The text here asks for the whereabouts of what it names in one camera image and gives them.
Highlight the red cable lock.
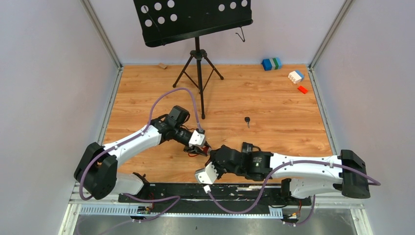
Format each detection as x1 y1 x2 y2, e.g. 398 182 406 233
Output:
187 146 211 157

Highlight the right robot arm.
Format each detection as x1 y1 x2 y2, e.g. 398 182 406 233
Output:
199 142 377 205

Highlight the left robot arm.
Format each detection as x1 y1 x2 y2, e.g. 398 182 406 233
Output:
74 105 211 202

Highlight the black head key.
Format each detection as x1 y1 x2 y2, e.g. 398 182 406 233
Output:
244 117 251 128

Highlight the black padlock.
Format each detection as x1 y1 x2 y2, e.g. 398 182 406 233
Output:
241 142 261 153

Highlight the small wooden block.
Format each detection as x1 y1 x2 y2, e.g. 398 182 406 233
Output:
158 63 167 69

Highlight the red block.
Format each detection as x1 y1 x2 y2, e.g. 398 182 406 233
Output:
298 86 308 94

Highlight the blue green block stack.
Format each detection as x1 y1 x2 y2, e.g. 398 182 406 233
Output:
261 57 283 71

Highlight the white blue block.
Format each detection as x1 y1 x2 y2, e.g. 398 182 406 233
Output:
288 70 305 84

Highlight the black music stand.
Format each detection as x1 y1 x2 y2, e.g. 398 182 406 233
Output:
134 0 253 118

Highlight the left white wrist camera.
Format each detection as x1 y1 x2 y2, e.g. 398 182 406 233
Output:
188 130 206 147

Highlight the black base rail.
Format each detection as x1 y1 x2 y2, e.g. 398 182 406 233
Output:
136 183 312 213

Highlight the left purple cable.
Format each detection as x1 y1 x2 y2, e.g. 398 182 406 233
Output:
79 87 206 202

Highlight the white slotted cable duct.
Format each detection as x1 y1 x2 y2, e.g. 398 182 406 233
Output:
79 205 283 219

